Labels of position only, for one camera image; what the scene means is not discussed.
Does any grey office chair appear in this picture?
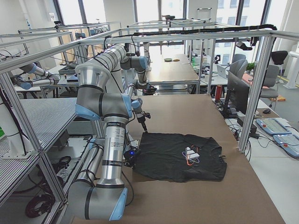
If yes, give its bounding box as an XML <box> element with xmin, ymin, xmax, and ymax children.
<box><xmin>260</xmin><ymin>65</ymin><xmax>279</xmax><ymax>107</ymax></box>

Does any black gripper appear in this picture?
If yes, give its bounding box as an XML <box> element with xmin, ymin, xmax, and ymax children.
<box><xmin>137</xmin><ymin>112</ymin><xmax>151</xmax><ymax>133</ymax></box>
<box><xmin>123</xmin><ymin>146</ymin><xmax>141</xmax><ymax>168</ymax></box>

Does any silver laptop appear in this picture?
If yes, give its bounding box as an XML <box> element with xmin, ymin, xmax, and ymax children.
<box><xmin>216</xmin><ymin>64</ymin><xmax>228</xmax><ymax>79</ymax></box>

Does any aluminium cage frame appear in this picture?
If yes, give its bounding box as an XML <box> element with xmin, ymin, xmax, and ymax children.
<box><xmin>0</xmin><ymin>21</ymin><xmax>281</xmax><ymax>210</ymax></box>

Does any black graphic t-shirt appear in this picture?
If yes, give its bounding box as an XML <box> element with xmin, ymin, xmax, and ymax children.
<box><xmin>135</xmin><ymin>133</ymin><xmax>227</xmax><ymax>182</ymax></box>

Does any striped metal workbench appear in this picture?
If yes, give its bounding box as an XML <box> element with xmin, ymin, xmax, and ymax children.
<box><xmin>0</xmin><ymin>98</ymin><xmax>77</xmax><ymax>200</ymax></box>

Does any black computer monitor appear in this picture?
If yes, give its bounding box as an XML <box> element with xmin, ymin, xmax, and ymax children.
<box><xmin>222</xmin><ymin>71</ymin><xmax>249</xmax><ymax>119</ymax></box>

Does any blue teach pendant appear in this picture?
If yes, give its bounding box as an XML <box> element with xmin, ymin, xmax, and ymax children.
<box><xmin>273</xmin><ymin>134</ymin><xmax>299</xmax><ymax>159</ymax></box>
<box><xmin>256</xmin><ymin>118</ymin><xmax>292</xmax><ymax>135</ymax></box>

